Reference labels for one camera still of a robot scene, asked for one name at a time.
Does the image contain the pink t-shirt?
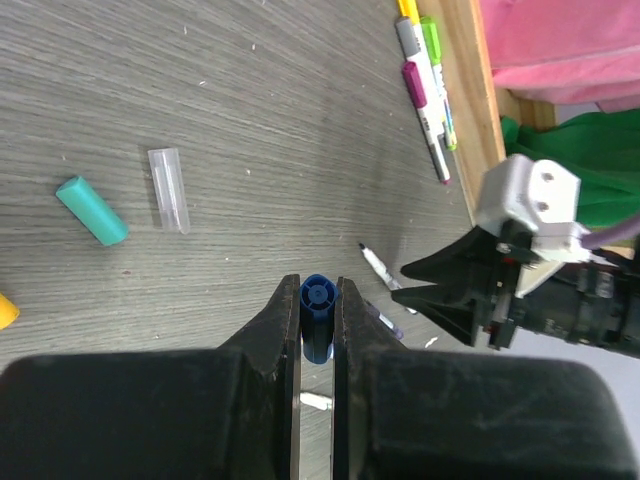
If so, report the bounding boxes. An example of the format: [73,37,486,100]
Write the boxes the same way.
[479,0,639,112]

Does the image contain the wooden clothes rack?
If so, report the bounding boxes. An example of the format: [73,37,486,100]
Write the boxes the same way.
[417,0,556,218]

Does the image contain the green tank top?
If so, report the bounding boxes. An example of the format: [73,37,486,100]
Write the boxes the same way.
[501,109,639,231]

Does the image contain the teal marker pen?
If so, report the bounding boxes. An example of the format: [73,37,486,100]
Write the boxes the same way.
[300,391,333,411]

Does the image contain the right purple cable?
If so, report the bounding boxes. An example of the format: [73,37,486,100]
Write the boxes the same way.
[582,212,640,251]

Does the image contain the yellow pen cap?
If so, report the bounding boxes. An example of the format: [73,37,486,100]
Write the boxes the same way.
[0,294,20,330]

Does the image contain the magenta marker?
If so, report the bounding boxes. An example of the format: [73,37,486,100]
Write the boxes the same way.
[402,60,451,184]

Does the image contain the grey marker pen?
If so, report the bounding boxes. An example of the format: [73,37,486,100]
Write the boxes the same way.
[395,16,448,140]

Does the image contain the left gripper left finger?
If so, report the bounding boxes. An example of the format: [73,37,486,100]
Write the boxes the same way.
[1,275,301,479]

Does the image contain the teal pen cap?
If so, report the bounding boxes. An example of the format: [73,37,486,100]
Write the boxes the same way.
[55,176,129,246]

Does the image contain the purple marker pen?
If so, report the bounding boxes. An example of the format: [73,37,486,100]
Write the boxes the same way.
[365,300,404,340]

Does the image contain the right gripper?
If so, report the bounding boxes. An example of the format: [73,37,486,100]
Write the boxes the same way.
[391,227,639,358]

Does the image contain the clear pen cap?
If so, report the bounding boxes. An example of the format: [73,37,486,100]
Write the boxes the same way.
[147,148,190,235]

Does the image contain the blue pen cap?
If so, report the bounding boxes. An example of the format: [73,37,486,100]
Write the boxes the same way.
[300,274,339,365]

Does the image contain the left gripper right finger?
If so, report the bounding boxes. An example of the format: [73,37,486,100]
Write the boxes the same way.
[331,277,636,479]

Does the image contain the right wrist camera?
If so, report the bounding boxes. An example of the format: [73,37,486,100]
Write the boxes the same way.
[472,153,596,300]

